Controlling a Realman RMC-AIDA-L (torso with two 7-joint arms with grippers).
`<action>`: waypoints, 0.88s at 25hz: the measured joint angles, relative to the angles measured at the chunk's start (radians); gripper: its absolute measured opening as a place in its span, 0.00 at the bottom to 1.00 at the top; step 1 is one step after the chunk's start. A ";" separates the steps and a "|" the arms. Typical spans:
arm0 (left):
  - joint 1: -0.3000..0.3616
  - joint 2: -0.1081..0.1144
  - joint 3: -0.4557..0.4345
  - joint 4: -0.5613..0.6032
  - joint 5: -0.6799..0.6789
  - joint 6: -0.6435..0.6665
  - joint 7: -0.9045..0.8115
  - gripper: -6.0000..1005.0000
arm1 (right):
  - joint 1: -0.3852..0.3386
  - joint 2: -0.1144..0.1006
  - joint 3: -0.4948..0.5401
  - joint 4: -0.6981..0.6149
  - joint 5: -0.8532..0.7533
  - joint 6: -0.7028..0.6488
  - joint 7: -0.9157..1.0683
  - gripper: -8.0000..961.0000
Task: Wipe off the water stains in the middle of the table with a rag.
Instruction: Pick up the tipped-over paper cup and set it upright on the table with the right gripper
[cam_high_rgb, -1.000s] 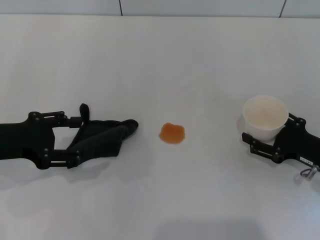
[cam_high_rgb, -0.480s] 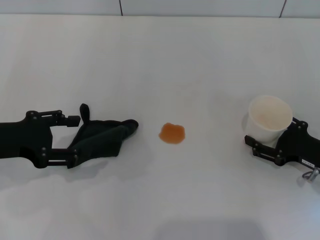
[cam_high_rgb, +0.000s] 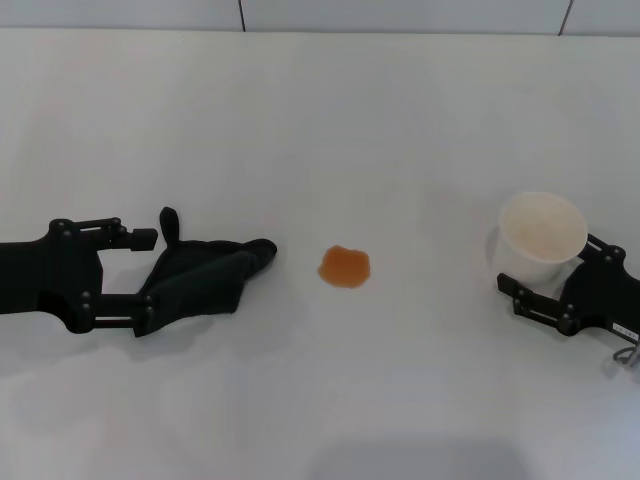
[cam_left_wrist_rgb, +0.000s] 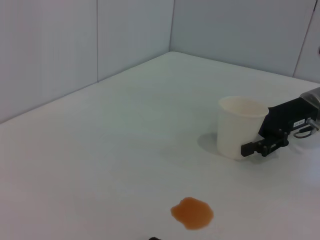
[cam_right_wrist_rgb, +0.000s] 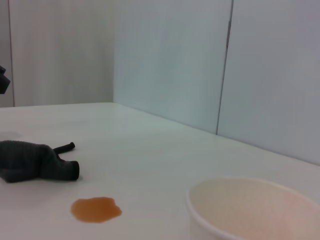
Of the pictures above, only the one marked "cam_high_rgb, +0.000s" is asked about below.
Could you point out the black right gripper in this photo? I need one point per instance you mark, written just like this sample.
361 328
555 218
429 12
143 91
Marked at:
605 295

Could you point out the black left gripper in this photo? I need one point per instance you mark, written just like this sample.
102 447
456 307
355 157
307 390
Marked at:
50 277

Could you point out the white paper cup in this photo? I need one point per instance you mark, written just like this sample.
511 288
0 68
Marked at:
530 260

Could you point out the dark cloth rag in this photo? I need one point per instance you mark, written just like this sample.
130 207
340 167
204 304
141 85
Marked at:
195 285

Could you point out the orange liquid stain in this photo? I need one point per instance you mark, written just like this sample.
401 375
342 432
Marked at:
345 267

